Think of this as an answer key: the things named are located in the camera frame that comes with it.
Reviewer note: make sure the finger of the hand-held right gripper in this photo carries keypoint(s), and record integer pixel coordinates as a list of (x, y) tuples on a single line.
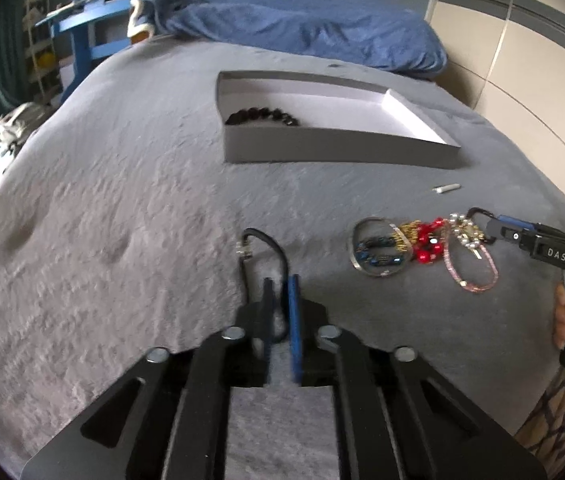
[(512, 221), (509, 237)]

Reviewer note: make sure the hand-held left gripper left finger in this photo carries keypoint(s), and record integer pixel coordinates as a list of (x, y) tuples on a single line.
[(266, 310)]

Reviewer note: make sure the silver bangle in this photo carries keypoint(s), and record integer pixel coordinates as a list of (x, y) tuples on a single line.
[(354, 246)]

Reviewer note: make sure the white yellow cloth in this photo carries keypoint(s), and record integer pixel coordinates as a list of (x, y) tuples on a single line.
[(138, 20)]

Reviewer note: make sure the beige wardrobe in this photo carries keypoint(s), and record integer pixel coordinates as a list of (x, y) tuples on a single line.
[(522, 50)]

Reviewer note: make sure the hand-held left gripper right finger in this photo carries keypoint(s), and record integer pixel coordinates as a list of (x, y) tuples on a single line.
[(294, 320)]

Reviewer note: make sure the blue pillow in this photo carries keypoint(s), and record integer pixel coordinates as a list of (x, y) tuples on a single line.
[(312, 25)]

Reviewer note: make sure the person's patterned clothing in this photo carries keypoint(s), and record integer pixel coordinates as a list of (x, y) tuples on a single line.
[(562, 420)]

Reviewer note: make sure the grey shallow cardboard box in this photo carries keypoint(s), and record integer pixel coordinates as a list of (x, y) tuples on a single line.
[(342, 110)]

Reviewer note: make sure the blue wooden table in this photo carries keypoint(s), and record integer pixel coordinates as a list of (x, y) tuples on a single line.
[(80, 35)]

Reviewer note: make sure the small white cylinder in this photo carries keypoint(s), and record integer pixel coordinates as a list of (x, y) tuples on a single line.
[(446, 188)]

